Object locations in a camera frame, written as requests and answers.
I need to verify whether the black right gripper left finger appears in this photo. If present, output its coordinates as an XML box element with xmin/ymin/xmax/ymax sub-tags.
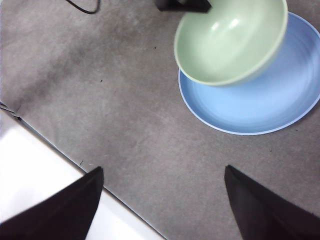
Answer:
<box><xmin>0</xmin><ymin>166</ymin><xmax>105</xmax><ymax>240</ymax></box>

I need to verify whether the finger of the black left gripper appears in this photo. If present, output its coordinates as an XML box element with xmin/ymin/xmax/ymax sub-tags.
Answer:
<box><xmin>154</xmin><ymin>0</ymin><xmax>212</xmax><ymax>14</ymax></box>

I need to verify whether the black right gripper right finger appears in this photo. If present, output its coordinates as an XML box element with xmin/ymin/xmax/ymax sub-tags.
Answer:
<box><xmin>224</xmin><ymin>164</ymin><xmax>320</xmax><ymax>240</ymax></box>

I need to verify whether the green bowl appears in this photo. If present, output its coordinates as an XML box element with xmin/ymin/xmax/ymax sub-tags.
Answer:
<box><xmin>173</xmin><ymin>0</ymin><xmax>289</xmax><ymax>87</ymax></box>

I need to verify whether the blue plate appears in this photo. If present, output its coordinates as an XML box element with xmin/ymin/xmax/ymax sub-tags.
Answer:
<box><xmin>178</xmin><ymin>11</ymin><xmax>320</xmax><ymax>136</ymax></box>

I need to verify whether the black cable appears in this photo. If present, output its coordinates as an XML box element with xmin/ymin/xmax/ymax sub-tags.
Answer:
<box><xmin>65</xmin><ymin>0</ymin><xmax>101</xmax><ymax>15</ymax></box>

